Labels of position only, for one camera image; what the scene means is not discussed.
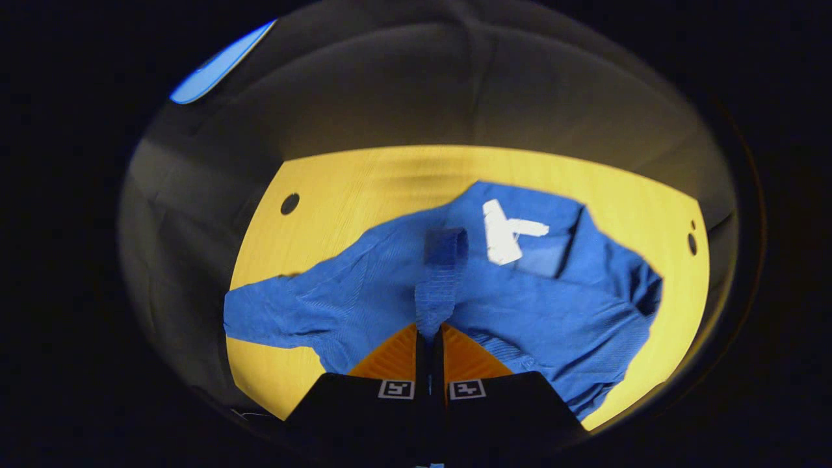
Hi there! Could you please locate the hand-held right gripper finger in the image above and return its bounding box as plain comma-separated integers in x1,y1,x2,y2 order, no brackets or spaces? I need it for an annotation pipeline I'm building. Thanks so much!
286,323,431,456
431,323,587,461

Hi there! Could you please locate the blue corduroy jacket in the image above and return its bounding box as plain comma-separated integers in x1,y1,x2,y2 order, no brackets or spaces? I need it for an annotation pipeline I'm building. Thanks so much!
223,180,664,422

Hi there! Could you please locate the black backdrop cloth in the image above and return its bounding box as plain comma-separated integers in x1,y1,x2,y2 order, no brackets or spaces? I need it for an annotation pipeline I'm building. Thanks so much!
117,3,742,423

